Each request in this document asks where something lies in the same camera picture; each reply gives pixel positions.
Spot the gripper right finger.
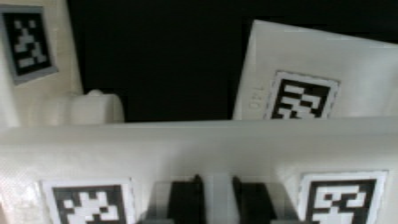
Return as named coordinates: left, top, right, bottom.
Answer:
left=231, top=177, right=297, bottom=224

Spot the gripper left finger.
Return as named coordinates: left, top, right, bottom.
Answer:
left=141, top=173, right=208, bottom=224

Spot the white cabinet body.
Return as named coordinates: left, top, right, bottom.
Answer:
left=0, top=0, right=125, bottom=130

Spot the small white cabinet door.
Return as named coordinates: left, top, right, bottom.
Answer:
left=233, top=20, right=398, bottom=120

